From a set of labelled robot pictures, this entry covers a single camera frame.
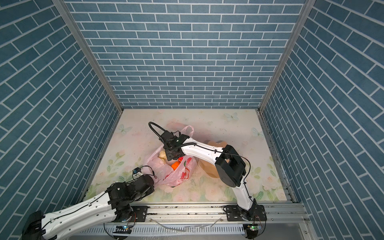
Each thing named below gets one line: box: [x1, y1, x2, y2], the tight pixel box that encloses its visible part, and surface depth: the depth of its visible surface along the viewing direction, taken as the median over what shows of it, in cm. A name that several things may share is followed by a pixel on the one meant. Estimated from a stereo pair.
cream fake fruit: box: [157, 150, 167, 161], surface depth 91 cm
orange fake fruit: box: [171, 161, 180, 171], surface depth 86 cm
